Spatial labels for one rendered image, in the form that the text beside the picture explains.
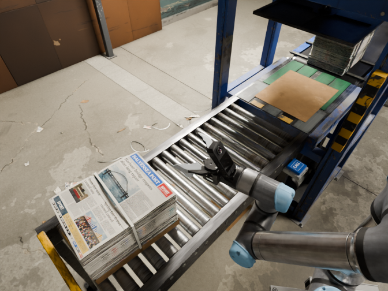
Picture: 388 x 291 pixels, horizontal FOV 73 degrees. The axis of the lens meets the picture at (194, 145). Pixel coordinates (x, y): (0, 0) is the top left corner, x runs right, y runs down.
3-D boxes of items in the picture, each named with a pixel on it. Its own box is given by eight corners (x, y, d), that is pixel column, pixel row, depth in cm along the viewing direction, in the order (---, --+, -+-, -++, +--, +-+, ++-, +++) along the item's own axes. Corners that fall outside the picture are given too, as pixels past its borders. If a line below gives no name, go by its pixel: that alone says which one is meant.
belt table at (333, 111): (311, 151, 155) (317, 140, 148) (226, 103, 186) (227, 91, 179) (358, 100, 189) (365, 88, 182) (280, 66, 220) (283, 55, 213)
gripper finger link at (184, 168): (174, 181, 83) (203, 179, 83) (171, 172, 79) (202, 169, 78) (174, 173, 85) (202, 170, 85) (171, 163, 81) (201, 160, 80)
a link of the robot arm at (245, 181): (249, 188, 72) (261, 166, 76) (234, 181, 74) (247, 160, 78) (247, 200, 78) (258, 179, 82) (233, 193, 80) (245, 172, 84)
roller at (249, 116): (290, 147, 151) (293, 141, 147) (227, 110, 173) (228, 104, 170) (295, 142, 153) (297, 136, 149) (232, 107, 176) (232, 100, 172)
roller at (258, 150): (271, 166, 141) (273, 160, 138) (207, 124, 164) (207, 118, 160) (276, 161, 144) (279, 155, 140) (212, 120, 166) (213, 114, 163)
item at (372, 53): (359, 99, 190) (365, 87, 183) (281, 66, 221) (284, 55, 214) (420, 33, 264) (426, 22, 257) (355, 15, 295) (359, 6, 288)
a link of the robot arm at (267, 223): (241, 230, 84) (245, 213, 76) (255, 204, 90) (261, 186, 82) (264, 243, 81) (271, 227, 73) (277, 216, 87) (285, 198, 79)
